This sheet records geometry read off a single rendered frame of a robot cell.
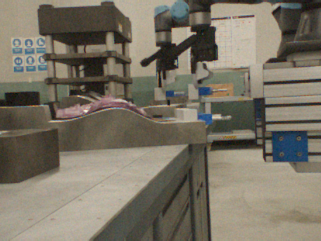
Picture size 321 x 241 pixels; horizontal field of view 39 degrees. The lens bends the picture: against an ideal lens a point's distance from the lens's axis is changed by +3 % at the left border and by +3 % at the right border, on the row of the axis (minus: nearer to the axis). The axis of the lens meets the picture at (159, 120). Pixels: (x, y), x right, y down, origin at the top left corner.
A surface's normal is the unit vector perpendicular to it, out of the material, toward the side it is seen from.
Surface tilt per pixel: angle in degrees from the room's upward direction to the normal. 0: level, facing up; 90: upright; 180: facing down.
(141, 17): 90
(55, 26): 90
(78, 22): 90
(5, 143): 90
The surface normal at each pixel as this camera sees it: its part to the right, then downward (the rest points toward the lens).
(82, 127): 0.11, 0.04
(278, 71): -0.16, 0.06
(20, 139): 0.98, -0.04
